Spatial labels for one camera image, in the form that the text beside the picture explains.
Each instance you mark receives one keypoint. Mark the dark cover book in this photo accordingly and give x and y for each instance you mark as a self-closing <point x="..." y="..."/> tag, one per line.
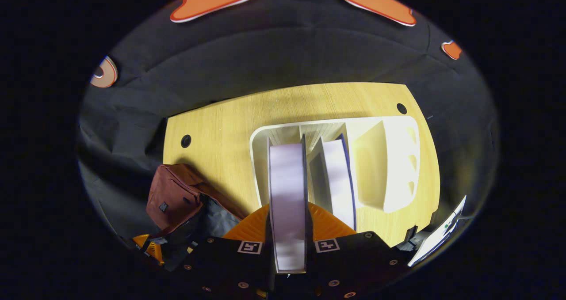
<point x="287" y="194"/>

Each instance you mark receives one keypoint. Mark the blue cover book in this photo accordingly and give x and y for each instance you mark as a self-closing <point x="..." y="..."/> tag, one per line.
<point x="336" y="180"/>

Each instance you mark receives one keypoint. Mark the white device box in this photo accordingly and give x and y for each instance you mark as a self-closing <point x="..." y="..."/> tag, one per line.
<point x="437" y="233"/>

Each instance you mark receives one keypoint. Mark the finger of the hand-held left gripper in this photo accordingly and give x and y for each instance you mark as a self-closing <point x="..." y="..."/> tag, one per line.
<point x="140" y="240"/>
<point x="155" y="252"/>

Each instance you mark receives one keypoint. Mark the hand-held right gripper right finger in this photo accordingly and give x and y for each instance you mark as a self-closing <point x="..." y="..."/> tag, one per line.
<point x="353" y="264"/>

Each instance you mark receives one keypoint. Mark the white bookshelf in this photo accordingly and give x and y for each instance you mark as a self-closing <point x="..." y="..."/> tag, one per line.
<point x="393" y="167"/>

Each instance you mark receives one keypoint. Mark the black table clamp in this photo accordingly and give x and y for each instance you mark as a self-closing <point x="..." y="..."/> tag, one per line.
<point x="410" y="236"/>

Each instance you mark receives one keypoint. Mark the maroon schoolbag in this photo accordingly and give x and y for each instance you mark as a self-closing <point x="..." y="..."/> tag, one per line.
<point x="177" y="194"/>

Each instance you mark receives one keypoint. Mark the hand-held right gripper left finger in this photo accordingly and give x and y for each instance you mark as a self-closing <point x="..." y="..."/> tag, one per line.
<point x="230" y="264"/>

